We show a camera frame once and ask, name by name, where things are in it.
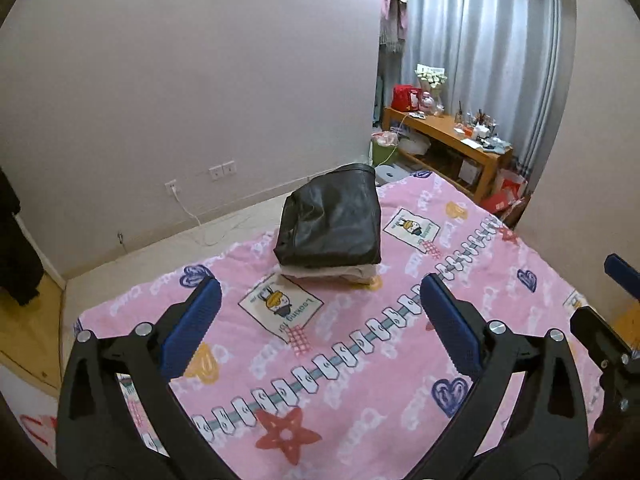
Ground white flower bouquet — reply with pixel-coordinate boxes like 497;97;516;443
414;64;448;96

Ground black leather jacket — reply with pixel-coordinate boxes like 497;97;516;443
273;162;382;269

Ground pink cartoon bed blanket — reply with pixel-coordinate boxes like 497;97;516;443
78;172;586;479

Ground white wall charger cable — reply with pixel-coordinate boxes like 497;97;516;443
164;179;266;247

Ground grey striped curtain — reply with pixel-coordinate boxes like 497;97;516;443
401;0;562;174

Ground white folded clothes stack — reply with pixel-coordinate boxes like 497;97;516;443
278;264;378;284

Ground red white paper bag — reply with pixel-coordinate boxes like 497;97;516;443
480;169;528;214

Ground white wall socket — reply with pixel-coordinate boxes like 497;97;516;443
208;160;236;181

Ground red gift bag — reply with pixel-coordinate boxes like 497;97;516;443
390;84;421;113

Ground wooden desk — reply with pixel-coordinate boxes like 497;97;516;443
382;107;513;204

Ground green waste bin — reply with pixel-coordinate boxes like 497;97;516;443
371;131;399;167

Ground hanging pink clothes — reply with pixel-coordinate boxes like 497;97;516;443
380;0;409;52

